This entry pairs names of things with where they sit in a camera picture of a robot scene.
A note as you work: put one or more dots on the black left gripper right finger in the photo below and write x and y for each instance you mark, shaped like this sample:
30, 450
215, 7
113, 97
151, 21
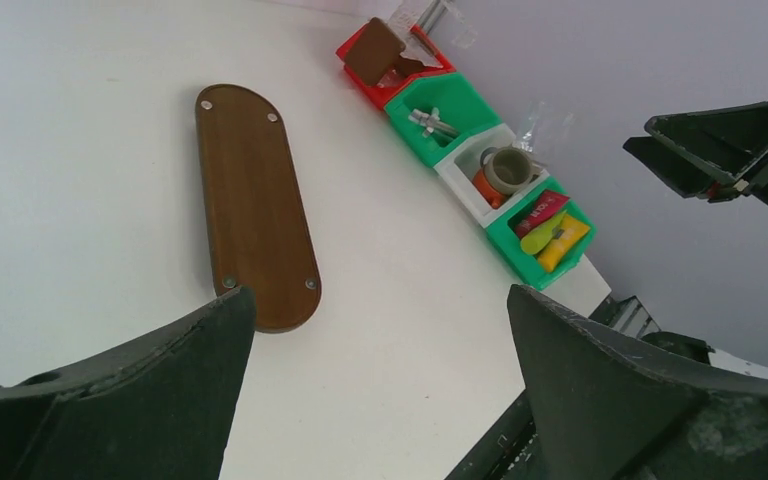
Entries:
609, 406

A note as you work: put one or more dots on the green toothpaste tube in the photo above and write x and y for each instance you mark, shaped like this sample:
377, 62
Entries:
539, 237

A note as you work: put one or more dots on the red storage bin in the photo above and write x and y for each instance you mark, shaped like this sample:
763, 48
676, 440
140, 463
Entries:
380, 96

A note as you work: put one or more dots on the brown oval wooden tray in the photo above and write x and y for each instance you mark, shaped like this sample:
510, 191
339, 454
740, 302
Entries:
256, 223

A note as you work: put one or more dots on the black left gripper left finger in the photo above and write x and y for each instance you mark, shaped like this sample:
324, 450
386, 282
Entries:
160, 406

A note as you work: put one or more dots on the clear textured acrylic holder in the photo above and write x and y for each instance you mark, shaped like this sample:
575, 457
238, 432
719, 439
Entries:
425, 14

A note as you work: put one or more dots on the grey ceramic cup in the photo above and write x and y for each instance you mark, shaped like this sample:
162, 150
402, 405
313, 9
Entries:
508, 169

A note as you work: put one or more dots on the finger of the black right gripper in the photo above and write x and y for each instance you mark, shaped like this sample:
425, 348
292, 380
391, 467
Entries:
675, 171
725, 143

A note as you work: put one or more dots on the orange ceramic cup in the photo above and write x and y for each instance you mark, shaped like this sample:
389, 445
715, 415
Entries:
492, 196

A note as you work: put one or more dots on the green bin with toothpaste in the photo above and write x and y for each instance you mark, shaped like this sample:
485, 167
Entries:
526, 267

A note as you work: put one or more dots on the clear glass tumbler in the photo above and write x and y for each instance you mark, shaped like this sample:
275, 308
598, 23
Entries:
542, 130

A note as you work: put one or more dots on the green bin with toothbrushes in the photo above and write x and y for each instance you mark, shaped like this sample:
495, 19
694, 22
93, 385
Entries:
459, 105

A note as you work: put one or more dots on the red toothpaste tube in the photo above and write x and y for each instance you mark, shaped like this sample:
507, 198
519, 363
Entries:
546, 206

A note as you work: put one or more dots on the yellow toothpaste tube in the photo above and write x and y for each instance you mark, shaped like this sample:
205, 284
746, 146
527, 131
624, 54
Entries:
570, 231

